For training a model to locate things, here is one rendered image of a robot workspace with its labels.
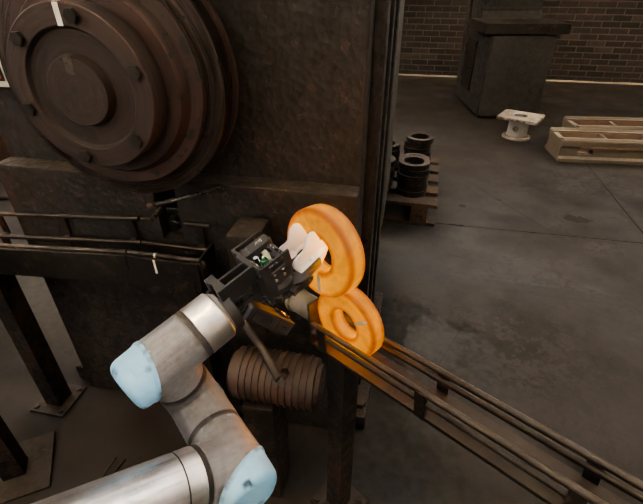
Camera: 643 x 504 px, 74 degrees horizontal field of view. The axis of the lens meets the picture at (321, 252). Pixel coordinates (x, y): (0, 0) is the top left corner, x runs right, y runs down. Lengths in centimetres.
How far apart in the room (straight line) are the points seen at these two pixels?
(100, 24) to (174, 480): 68
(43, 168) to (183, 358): 85
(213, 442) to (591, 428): 144
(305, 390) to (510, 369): 105
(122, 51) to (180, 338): 49
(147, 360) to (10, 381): 150
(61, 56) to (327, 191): 56
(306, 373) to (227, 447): 46
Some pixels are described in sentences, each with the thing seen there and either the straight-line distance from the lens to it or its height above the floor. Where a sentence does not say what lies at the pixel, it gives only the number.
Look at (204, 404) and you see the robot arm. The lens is 63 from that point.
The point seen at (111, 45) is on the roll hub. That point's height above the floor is 119.
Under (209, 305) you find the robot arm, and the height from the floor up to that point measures 92.
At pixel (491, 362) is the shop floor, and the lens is 188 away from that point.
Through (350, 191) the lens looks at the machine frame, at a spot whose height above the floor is 87.
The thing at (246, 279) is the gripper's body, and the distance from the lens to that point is 60.
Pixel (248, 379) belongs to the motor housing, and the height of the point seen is 51.
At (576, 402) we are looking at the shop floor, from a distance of 187.
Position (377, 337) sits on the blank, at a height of 72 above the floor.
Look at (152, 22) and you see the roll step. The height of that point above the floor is 122.
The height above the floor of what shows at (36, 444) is 1.
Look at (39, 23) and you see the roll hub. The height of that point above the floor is 122.
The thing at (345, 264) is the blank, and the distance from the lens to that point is 66.
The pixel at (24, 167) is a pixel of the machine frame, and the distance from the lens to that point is 137.
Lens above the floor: 129
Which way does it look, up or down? 33 degrees down
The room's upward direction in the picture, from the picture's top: straight up
